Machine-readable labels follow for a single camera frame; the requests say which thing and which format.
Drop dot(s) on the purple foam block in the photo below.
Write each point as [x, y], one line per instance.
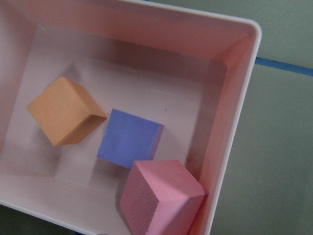
[129, 138]

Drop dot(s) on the pink foam block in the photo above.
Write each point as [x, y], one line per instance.
[161, 198]

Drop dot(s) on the orange foam block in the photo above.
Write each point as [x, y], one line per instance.
[66, 112]

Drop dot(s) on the pink plastic bin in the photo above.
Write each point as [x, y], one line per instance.
[186, 69]

